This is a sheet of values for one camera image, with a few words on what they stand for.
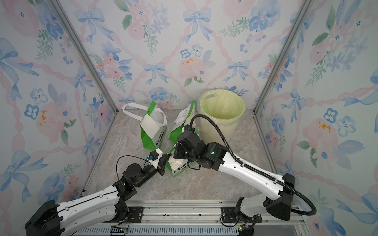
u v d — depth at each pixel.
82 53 0.85
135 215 0.74
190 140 0.47
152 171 0.65
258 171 0.41
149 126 0.83
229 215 0.73
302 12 0.70
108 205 0.54
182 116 0.97
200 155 0.49
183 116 0.96
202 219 0.73
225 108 0.96
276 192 0.39
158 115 0.92
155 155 0.60
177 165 0.72
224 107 0.96
